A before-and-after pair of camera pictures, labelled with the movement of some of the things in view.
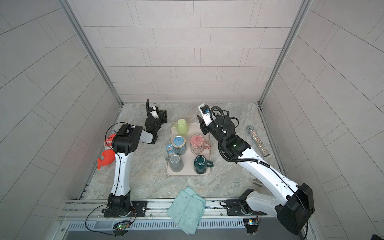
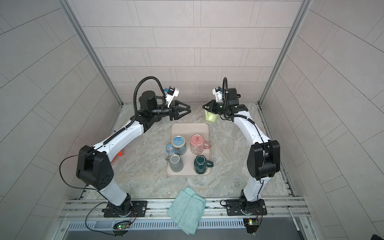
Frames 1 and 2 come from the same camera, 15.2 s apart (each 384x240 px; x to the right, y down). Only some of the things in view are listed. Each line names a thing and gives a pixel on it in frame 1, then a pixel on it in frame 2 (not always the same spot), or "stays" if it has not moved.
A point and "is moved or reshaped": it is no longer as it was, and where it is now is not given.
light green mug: (182, 126) is moved or reshaped
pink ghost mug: (197, 144) stays
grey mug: (175, 163) stays
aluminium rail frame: (93, 210) stays
